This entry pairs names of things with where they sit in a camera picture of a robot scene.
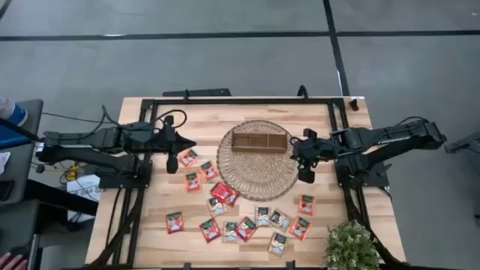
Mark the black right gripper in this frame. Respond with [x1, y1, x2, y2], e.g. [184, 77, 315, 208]
[291, 128, 333, 185]

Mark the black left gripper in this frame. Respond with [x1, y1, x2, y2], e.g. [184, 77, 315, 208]
[151, 115, 197, 175]

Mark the red tea packet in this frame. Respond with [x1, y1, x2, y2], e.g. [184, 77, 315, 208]
[234, 216, 259, 243]
[223, 189, 241, 208]
[165, 211, 185, 235]
[209, 181, 234, 203]
[198, 217, 223, 244]

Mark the beige tea packet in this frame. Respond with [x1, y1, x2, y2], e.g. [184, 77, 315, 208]
[267, 232, 290, 258]
[254, 205, 272, 228]
[268, 208, 293, 233]
[222, 220, 240, 244]
[205, 196, 228, 218]

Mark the wooden compartment box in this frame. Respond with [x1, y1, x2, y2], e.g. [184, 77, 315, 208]
[230, 130, 289, 155]

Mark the round woven placemat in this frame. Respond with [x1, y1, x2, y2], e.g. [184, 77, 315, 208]
[216, 119, 301, 203]

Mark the green artificial plant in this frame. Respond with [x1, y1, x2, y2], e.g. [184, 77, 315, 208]
[324, 220, 380, 270]

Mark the white cardboard box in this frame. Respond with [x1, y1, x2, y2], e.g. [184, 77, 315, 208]
[66, 174, 101, 222]

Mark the black beam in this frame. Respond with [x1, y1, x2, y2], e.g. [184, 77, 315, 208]
[24, 178, 99, 218]

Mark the grey side table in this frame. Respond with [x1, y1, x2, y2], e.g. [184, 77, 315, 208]
[0, 99, 45, 270]

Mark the black floor stand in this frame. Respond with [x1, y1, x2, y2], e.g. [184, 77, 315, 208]
[444, 130, 480, 155]

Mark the black rod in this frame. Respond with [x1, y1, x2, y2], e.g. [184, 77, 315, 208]
[0, 118, 41, 143]

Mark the blue flat folder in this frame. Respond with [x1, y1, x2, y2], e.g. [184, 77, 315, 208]
[0, 125, 38, 150]

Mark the blue and white bottle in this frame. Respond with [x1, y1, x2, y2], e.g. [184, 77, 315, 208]
[0, 96, 29, 128]

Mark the white paper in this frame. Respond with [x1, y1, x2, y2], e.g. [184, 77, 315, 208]
[0, 151, 11, 176]

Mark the black phone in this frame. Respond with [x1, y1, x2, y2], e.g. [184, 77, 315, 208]
[0, 181, 15, 202]

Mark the person's hand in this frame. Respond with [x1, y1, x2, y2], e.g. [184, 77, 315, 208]
[0, 251, 28, 270]

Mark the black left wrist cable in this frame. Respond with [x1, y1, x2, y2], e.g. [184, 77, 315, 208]
[152, 109, 188, 131]

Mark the black flat mount bar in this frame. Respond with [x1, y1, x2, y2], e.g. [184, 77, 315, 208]
[162, 88, 233, 98]

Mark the black metal table frame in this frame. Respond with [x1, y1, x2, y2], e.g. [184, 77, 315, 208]
[88, 96, 410, 270]

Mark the black floor cable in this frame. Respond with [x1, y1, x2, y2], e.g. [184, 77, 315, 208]
[40, 111, 119, 125]

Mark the yellow cable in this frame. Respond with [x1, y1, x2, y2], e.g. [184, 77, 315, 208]
[44, 161, 82, 181]

